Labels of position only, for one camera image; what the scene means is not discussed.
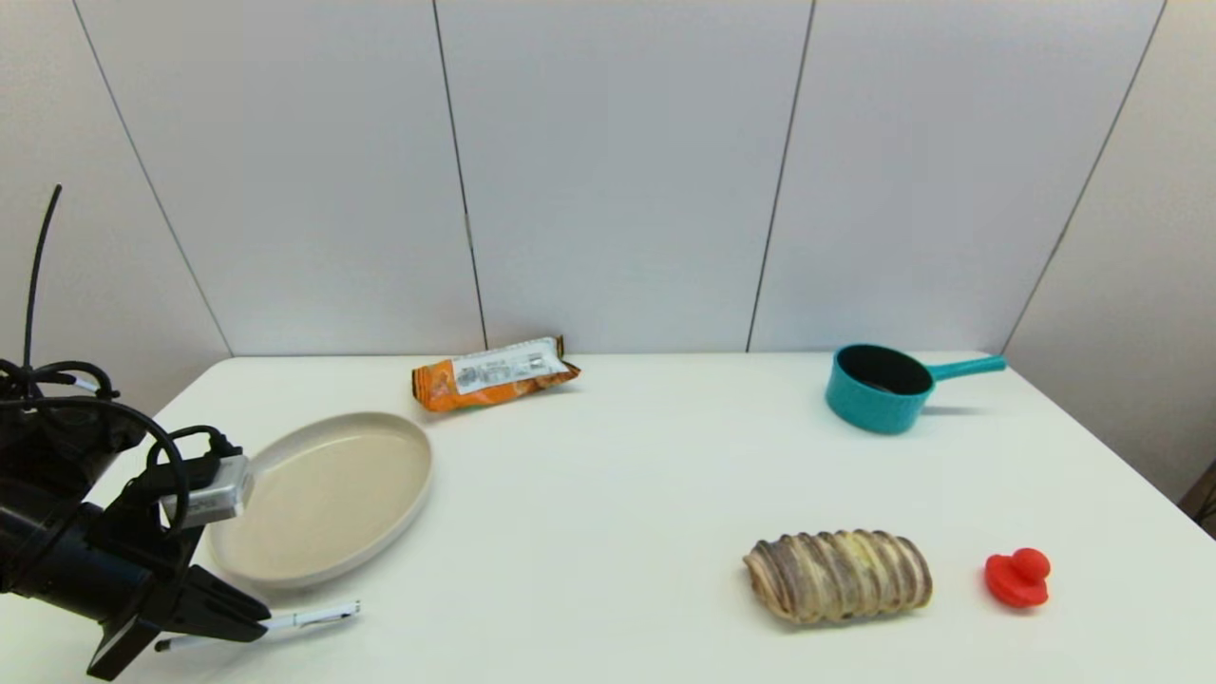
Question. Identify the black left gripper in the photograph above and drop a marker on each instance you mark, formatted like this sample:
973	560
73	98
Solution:
142	579

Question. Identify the white pen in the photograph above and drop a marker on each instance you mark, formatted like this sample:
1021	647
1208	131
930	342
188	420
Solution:
313	617

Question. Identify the beige oval plate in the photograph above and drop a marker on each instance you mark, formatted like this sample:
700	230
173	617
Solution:
332	494

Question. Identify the orange snack packet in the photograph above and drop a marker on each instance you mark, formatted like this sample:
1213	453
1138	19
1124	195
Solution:
494	380

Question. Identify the striped bread loaf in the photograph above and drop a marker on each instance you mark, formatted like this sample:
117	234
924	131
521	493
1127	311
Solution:
836	576

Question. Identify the teal saucepan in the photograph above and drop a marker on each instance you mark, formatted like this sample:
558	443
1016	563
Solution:
869	410

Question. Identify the red rubber duck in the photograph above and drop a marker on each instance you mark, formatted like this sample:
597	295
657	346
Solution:
1015	581

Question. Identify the dark brown background object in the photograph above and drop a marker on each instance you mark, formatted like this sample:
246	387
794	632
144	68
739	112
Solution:
1205	503

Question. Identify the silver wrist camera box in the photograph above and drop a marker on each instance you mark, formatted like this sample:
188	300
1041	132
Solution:
214	489

